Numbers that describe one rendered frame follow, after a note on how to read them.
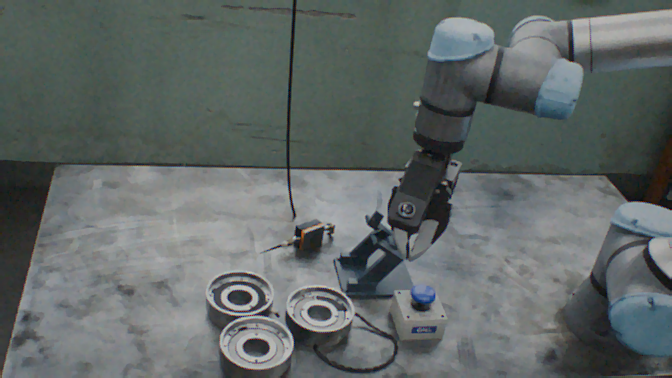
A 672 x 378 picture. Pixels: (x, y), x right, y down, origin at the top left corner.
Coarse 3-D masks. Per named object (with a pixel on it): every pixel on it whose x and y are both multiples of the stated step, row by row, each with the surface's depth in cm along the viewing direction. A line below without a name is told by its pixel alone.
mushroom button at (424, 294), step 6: (414, 288) 115; (420, 288) 115; (426, 288) 115; (432, 288) 116; (414, 294) 114; (420, 294) 114; (426, 294) 114; (432, 294) 115; (420, 300) 114; (426, 300) 114; (432, 300) 114
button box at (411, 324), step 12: (396, 300) 117; (408, 300) 117; (396, 312) 117; (408, 312) 115; (420, 312) 115; (432, 312) 115; (444, 312) 116; (396, 324) 117; (408, 324) 114; (420, 324) 114; (432, 324) 115; (444, 324) 115; (408, 336) 115; (420, 336) 116; (432, 336) 116
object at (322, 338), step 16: (304, 288) 117; (320, 288) 118; (288, 304) 113; (304, 304) 115; (320, 304) 116; (352, 304) 115; (288, 320) 112; (304, 320) 113; (336, 320) 114; (352, 320) 113; (304, 336) 110; (320, 336) 110; (336, 336) 111
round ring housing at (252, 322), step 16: (240, 320) 109; (256, 320) 110; (272, 320) 110; (224, 336) 107; (256, 336) 108; (288, 336) 108; (224, 352) 103; (240, 352) 105; (272, 352) 106; (288, 352) 105; (224, 368) 104; (240, 368) 102; (256, 368) 101; (272, 368) 102
